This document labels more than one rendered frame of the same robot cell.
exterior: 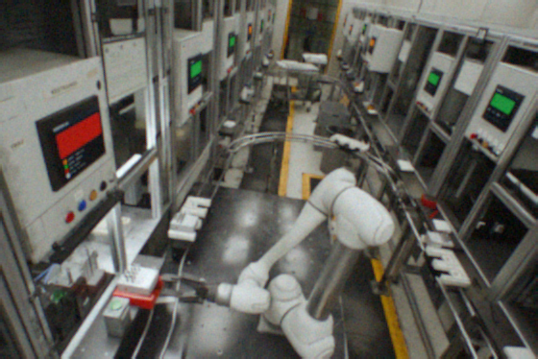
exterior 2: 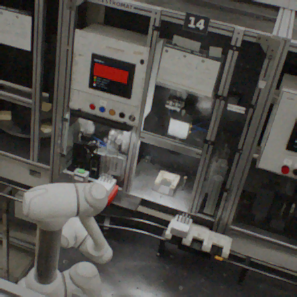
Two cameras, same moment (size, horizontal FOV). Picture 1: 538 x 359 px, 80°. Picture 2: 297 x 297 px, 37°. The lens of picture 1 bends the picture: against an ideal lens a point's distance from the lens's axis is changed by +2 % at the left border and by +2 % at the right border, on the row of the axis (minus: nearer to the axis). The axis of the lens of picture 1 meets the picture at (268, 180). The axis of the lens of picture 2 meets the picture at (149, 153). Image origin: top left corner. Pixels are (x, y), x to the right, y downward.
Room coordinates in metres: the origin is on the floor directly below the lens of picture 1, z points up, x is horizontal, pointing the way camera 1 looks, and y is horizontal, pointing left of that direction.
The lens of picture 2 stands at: (1.51, -1.62, 2.54)
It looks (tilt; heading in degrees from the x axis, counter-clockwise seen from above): 31 degrees down; 101
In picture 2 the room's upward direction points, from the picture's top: 11 degrees clockwise
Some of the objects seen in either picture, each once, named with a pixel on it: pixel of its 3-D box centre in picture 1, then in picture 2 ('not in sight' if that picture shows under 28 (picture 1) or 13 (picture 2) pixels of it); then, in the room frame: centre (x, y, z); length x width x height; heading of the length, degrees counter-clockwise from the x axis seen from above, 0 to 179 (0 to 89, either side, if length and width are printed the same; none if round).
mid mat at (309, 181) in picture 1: (323, 194); not in sight; (3.38, -0.71, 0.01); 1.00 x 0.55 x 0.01; 179
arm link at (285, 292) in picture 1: (283, 298); (82, 284); (1.02, -0.16, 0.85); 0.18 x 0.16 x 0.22; 36
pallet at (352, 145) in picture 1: (348, 145); not in sight; (3.06, -0.76, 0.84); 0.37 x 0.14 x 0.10; 57
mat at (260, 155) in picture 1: (278, 120); not in sight; (5.86, 0.00, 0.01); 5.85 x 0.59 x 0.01; 179
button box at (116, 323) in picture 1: (115, 316); (81, 179); (0.72, 0.48, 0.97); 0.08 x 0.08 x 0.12; 89
